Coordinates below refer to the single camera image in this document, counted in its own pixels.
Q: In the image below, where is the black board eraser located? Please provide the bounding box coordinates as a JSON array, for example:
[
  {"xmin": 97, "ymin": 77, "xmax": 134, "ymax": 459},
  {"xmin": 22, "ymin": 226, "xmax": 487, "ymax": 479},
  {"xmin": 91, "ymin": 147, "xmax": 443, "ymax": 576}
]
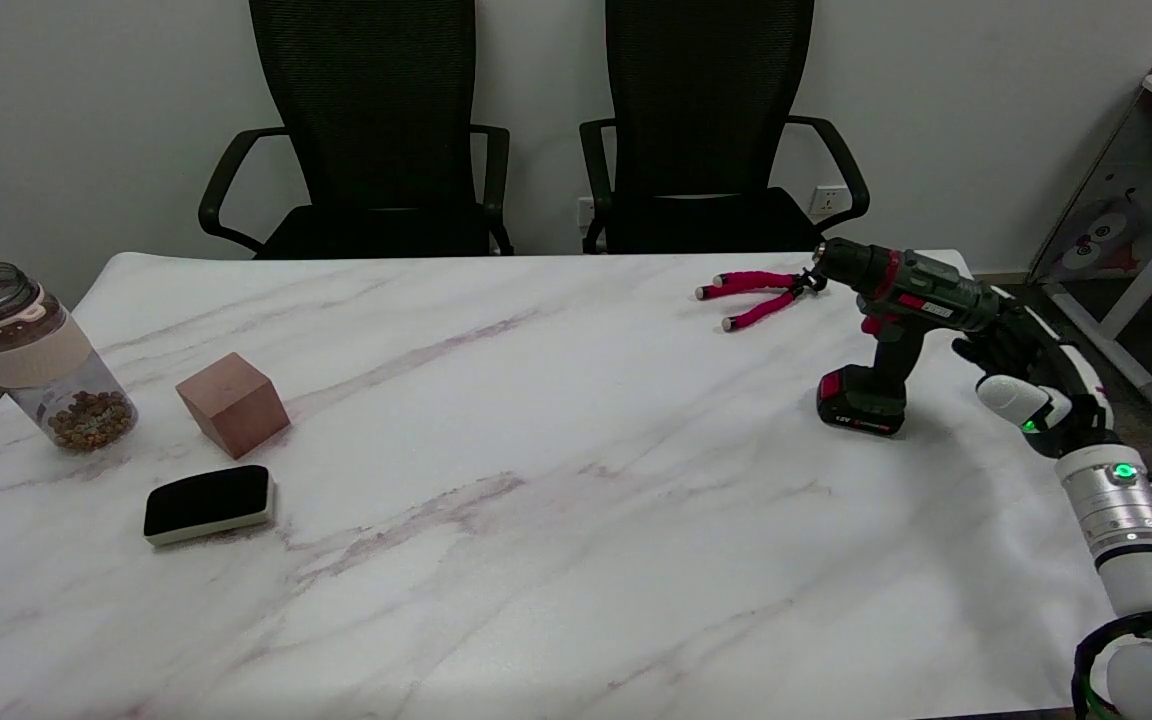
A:
[{"xmin": 143, "ymin": 464, "xmax": 277, "ymax": 547}]

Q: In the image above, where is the white desk with cartoon panel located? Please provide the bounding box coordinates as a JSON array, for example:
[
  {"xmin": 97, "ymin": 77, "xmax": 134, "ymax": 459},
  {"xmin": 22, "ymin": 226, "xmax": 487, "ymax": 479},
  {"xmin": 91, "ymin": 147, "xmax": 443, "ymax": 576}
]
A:
[{"xmin": 1028, "ymin": 0, "xmax": 1152, "ymax": 409}]

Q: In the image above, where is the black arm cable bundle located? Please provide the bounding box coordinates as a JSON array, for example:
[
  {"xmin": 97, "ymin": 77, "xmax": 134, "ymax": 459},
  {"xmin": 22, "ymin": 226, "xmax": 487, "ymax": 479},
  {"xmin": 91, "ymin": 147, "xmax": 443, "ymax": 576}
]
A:
[{"xmin": 1071, "ymin": 598, "xmax": 1152, "ymax": 720}]

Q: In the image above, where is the dark green power screwdriver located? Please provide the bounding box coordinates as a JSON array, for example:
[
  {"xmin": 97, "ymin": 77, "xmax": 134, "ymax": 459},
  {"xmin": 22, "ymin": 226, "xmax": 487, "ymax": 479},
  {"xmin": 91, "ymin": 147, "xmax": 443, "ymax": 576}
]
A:
[{"xmin": 813, "ymin": 238, "xmax": 1002, "ymax": 437}]

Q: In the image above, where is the clear jar with nuts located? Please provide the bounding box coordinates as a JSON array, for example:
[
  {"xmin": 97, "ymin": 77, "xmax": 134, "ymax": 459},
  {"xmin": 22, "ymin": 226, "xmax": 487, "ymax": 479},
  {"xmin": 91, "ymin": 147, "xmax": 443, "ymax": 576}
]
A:
[{"xmin": 0, "ymin": 262, "xmax": 139, "ymax": 454}]

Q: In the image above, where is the brown wooden cube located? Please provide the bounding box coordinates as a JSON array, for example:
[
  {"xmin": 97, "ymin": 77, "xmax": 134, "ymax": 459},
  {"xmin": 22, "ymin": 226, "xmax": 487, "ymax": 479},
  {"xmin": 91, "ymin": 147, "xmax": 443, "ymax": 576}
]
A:
[{"xmin": 175, "ymin": 352, "xmax": 292, "ymax": 460}]

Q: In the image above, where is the pink flexible mini tripod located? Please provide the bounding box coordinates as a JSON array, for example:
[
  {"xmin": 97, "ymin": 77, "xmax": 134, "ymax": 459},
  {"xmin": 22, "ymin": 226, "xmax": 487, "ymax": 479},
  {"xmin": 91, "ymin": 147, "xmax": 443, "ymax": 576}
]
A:
[{"xmin": 694, "ymin": 266, "xmax": 829, "ymax": 333}]

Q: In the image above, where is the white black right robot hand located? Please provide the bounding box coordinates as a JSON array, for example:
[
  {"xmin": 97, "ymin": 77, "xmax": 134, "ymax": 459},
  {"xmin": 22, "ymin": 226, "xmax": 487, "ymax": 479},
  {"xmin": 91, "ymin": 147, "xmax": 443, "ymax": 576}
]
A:
[{"xmin": 951, "ymin": 295, "xmax": 1112, "ymax": 461}]

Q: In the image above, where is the black mesh office chair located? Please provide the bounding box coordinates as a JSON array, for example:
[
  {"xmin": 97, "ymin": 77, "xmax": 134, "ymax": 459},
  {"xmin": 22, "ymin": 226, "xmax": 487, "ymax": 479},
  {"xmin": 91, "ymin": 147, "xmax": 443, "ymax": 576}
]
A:
[
  {"xmin": 579, "ymin": 0, "xmax": 871, "ymax": 255},
  {"xmin": 198, "ymin": 0, "xmax": 515, "ymax": 261}
]

